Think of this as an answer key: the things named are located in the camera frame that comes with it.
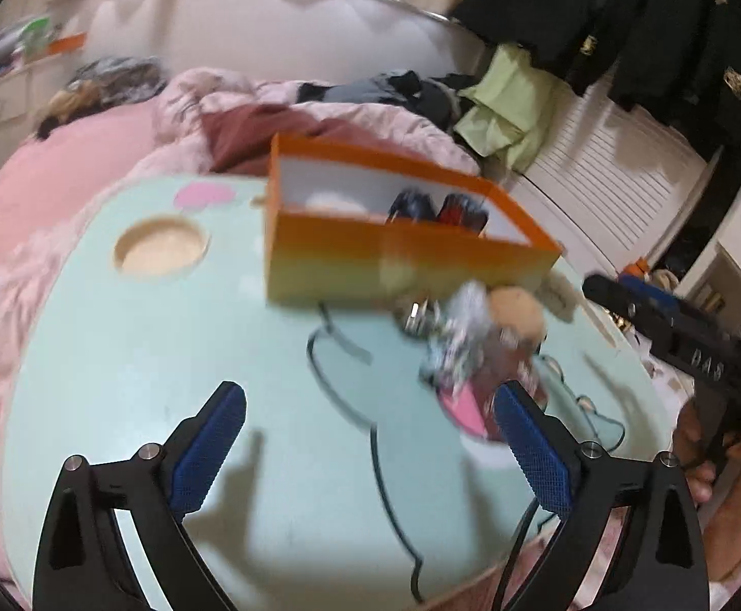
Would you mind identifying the dark red blanket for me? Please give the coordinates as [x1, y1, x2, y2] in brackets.
[200, 103, 420, 177]

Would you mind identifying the tan round plush toy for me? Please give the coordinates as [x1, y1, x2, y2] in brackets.
[488, 287, 547, 354]

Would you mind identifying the pile of dark clothes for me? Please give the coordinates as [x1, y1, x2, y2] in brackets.
[297, 70, 477, 132]

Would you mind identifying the person's right hand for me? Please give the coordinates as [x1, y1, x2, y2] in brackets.
[673, 400, 741, 590]

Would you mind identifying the orange box lid on cabinet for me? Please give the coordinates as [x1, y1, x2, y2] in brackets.
[47, 33, 87, 57]

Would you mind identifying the dark sequin pouch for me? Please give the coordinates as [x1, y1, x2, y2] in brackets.
[440, 341, 547, 443]

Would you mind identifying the orange cardboard box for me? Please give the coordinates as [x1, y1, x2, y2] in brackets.
[264, 135, 562, 306]

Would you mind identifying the pink floral duvet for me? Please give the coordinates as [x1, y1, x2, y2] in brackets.
[0, 68, 479, 599]

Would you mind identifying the white drawer cabinet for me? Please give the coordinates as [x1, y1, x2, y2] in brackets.
[0, 55, 80, 126]

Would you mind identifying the light green cloth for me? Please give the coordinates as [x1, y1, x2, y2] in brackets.
[454, 44, 565, 174]

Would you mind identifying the black hanging jacket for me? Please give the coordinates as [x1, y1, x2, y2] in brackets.
[450, 0, 741, 157]

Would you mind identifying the green lidded container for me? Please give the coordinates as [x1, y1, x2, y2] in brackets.
[19, 17, 50, 61]

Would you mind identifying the white fluffy pompom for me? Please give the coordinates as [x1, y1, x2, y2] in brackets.
[304, 190, 369, 215]

